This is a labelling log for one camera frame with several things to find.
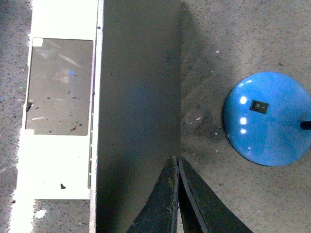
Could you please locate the right gripper dark left finger camera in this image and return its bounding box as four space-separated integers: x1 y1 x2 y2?
127 156 179 233

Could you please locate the right gripper dark right finger camera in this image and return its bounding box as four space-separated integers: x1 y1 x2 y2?
178 157 252 233

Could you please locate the grey laptop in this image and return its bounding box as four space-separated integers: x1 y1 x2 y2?
9 0 182 233

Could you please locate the blue desk lamp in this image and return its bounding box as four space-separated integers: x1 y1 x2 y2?
224 71 311 166

